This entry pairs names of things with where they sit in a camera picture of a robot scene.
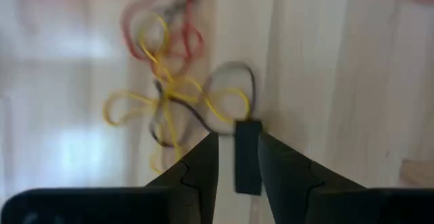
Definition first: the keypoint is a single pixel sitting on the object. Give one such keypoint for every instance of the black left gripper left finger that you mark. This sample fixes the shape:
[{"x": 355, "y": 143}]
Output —
[{"x": 190, "y": 190}]

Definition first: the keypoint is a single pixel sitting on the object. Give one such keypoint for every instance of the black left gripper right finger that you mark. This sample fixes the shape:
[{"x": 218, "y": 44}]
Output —
[{"x": 298, "y": 193}]

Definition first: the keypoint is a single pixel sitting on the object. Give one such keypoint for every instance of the small black rubber piece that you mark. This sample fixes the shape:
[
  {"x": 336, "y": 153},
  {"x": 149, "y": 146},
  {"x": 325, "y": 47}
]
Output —
[{"x": 248, "y": 156}]

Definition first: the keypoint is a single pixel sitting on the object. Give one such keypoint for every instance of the black rubber band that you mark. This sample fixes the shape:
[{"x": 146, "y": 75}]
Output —
[{"x": 191, "y": 112}]

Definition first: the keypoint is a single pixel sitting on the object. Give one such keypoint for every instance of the yellow rubber band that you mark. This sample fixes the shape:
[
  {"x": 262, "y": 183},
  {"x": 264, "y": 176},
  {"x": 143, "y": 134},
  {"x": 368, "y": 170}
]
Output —
[
  {"x": 168, "y": 96},
  {"x": 149, "y": 55}
]

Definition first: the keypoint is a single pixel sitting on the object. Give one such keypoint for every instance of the red rubber band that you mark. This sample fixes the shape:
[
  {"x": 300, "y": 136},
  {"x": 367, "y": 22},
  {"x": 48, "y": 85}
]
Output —
[{"x": 186, "y": 20}]

